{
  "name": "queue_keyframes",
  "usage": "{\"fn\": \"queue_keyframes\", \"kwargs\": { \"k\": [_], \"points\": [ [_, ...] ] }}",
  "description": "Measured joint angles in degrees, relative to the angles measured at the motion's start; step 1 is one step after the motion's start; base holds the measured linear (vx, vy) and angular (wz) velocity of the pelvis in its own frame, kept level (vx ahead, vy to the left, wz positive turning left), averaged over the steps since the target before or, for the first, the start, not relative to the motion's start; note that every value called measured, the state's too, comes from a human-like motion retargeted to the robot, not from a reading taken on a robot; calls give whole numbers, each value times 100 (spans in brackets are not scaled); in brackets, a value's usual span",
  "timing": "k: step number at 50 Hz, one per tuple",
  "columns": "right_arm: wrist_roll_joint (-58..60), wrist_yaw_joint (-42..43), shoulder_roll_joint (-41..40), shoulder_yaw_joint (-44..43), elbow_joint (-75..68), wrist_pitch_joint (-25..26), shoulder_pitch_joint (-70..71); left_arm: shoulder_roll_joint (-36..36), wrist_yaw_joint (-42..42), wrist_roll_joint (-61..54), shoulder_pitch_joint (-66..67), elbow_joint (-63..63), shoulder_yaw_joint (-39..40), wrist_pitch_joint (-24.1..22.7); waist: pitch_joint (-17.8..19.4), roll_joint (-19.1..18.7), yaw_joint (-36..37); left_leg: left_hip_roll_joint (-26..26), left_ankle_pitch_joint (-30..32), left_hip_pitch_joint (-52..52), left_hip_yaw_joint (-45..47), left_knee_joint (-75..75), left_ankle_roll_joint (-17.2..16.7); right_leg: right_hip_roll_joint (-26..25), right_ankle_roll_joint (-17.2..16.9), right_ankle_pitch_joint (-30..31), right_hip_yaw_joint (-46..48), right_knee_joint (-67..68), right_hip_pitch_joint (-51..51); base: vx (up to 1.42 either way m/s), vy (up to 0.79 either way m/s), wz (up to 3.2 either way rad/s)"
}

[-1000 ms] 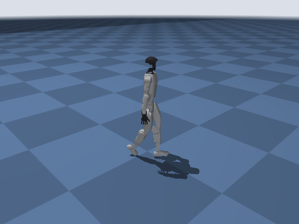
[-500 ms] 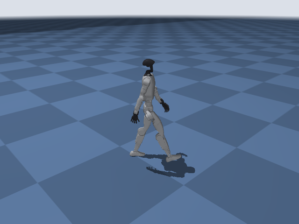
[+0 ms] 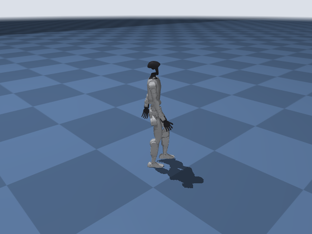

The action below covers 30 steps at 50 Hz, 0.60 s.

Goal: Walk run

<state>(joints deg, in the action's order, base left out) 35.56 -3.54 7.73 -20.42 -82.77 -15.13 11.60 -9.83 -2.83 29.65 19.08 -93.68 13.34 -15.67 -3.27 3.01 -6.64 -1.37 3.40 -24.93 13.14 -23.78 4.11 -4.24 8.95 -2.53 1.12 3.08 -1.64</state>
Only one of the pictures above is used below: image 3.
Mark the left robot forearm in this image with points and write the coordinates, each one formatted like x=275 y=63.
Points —
x=146 y=101

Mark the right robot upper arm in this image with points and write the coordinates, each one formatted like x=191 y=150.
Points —
x=153 y=87

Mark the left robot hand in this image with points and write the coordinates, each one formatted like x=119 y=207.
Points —
x=145 y=112

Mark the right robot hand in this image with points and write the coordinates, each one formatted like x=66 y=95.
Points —
x=167 y=124

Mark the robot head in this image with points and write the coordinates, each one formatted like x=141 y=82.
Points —
x=153 y=65

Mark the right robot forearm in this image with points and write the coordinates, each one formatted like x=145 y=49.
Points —
x=159 y=110

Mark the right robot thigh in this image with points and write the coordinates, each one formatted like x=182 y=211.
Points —
x=155 y=121

